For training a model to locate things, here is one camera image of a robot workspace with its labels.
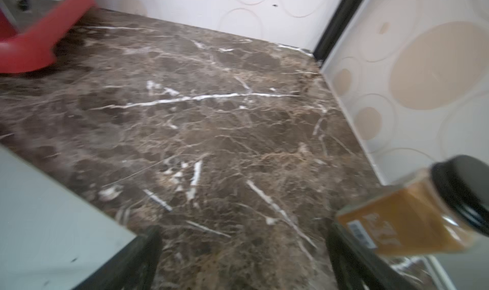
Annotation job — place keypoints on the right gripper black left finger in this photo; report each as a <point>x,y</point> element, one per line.
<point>133,267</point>

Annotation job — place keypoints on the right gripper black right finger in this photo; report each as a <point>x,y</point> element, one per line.
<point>357,267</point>

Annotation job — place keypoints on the silver apple laptop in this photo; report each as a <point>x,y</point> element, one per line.
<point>50,237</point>

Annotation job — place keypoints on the amber spice jar black lid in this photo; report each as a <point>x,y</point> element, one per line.
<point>441,209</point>

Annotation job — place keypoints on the red polka dot toaster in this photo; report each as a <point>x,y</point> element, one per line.
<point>30,29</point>

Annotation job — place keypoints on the black corner frame post right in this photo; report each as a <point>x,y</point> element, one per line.
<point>342,16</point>

